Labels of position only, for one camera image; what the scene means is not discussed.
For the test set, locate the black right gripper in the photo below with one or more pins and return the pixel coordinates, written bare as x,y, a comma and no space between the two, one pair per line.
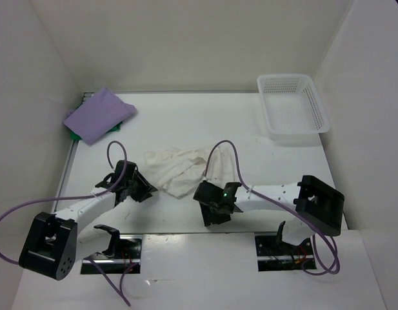
208,217

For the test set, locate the white t-shirt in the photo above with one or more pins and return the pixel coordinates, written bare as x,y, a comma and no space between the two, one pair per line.
178,172

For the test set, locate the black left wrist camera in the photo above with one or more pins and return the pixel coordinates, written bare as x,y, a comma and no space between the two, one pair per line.
122,177

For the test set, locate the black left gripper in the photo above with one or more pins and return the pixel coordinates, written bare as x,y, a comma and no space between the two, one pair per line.
146,186

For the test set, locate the white plastic basket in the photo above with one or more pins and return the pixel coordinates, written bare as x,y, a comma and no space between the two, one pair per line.
292,106

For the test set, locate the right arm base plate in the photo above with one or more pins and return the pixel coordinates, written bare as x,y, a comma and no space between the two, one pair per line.
283,257

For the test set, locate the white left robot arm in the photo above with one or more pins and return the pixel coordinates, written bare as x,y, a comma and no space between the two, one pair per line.
55,241

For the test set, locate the green t-shirt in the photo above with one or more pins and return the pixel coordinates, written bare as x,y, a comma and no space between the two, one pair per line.
116,127

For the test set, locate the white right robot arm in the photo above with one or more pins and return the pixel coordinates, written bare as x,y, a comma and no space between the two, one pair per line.
316,207

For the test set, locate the purple t-shirt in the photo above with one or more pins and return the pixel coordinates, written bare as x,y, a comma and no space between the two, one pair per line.
105,94

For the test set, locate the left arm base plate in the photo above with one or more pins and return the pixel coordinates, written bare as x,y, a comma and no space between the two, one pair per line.
127,253

